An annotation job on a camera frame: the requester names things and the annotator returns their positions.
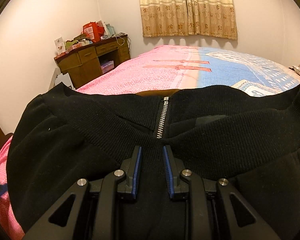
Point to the white printed paper bag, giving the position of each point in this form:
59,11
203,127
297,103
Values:
65,79

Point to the red gift box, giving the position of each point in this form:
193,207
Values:
93,31

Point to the brown wooden desk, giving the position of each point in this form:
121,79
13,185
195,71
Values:
84,64

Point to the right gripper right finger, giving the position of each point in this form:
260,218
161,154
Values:
214,209

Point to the white card box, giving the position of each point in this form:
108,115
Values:
60,45

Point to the beige patterned curtain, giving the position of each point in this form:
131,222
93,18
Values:
214,18

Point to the black hooded zip jacket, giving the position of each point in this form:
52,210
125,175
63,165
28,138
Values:
217,131

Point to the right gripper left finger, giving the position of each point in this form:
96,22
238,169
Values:
87,209

